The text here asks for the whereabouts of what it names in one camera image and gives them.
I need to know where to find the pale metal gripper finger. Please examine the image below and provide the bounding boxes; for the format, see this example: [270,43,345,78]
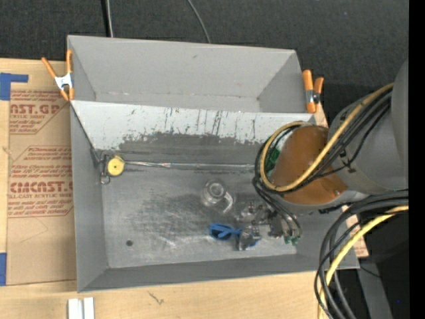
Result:
[235,203,271,225]
[236,225,264,251]

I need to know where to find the blue sunglasses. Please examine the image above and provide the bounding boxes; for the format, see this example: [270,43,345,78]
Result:
[209,222,260,247]

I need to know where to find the clear glass cup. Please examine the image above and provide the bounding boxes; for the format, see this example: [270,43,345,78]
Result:
[200,177,235,215]

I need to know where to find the grey metal bin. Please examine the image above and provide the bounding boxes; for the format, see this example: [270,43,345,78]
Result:
[66,34,361,294]

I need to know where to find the yellow round disc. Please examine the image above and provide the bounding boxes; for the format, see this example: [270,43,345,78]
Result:
[106,156,126,178]

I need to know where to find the brown cardboard board red print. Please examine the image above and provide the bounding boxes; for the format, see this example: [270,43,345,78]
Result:
[0,57,369,287]

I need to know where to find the thin grey wire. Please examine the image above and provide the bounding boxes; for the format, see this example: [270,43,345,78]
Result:
[124,160,257,172]

